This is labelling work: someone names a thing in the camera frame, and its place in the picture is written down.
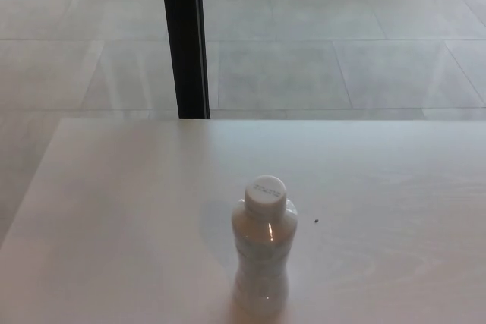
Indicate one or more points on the white plastic bottle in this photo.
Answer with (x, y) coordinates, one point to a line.
(262, 259)

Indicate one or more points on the black vertical window post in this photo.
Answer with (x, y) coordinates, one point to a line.
(186, 35)

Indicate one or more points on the white screw cap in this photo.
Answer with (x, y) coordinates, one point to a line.
(265, 193)

